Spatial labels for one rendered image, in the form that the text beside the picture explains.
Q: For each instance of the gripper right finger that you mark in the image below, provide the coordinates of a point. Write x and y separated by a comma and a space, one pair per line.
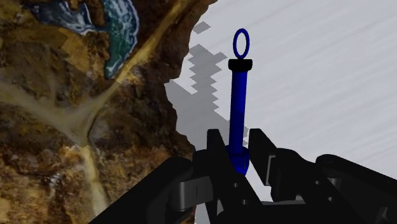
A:
325, 183

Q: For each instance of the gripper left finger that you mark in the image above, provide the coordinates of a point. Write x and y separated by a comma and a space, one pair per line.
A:
186, 186

